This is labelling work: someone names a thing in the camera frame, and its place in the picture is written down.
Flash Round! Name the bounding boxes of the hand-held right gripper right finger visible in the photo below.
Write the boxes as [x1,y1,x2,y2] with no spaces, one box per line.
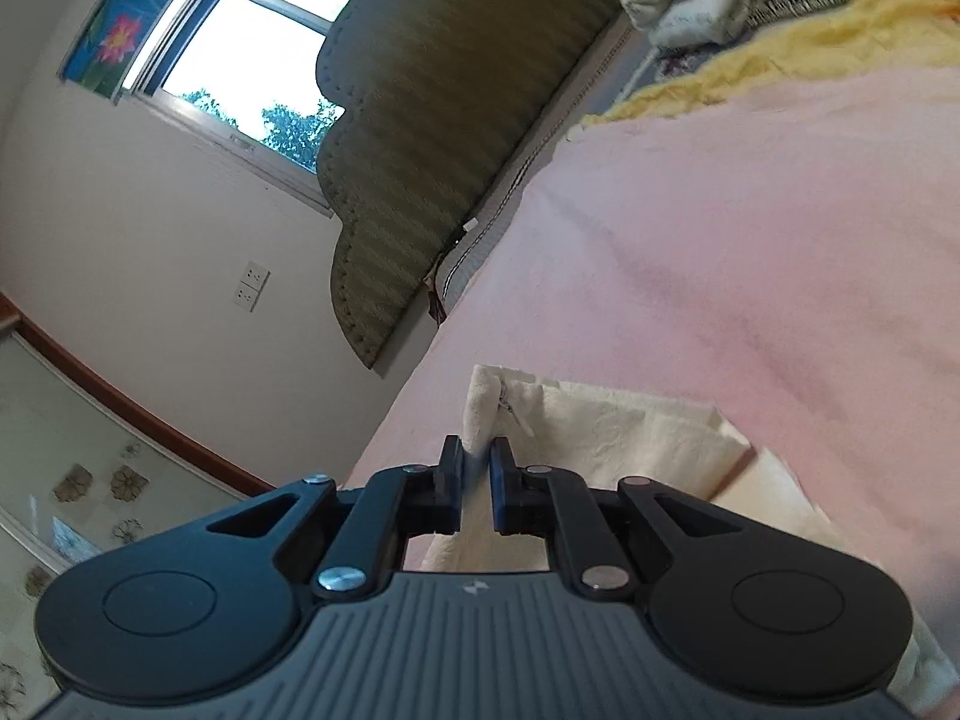
[487,435,745,601]

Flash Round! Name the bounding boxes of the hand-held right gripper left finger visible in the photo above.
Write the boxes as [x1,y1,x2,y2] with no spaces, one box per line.
[206,435,466,602]

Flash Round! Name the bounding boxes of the cream pants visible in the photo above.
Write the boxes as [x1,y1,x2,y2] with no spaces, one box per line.
[420,364,935,713]

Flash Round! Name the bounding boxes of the grey pillow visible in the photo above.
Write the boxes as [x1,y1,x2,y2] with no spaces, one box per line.
[427,15,653,323]

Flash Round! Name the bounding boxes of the pink blanket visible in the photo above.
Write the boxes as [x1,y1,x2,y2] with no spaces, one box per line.
[337,67,960,720]

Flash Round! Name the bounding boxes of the olive striped headboard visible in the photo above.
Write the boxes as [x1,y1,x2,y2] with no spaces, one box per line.
[315,0,657,370]

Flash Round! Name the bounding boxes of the window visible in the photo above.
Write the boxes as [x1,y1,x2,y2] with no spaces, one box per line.
[120,0,417,218]

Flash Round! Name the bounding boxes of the flower print curtain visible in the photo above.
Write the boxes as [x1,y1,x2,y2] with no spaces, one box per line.
[58,0,226,98]

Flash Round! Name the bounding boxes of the yellow blanket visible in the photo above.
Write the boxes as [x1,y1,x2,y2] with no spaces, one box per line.
[581,0,960,128]

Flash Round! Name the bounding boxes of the white wall socket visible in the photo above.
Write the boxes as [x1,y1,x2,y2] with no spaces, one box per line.
[234,261,272,314]

